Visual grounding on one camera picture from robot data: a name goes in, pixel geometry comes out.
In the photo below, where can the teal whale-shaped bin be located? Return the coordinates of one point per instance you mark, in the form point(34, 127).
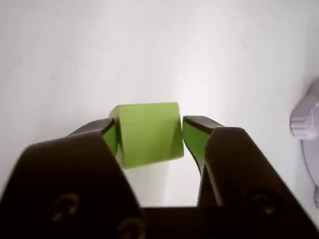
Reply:
point(306, 117)

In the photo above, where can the green lego block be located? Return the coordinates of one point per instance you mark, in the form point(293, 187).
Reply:
point(149, 134)

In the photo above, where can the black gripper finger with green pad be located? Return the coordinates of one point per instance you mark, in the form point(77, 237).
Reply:
point(62, 174)
point(249, 174)

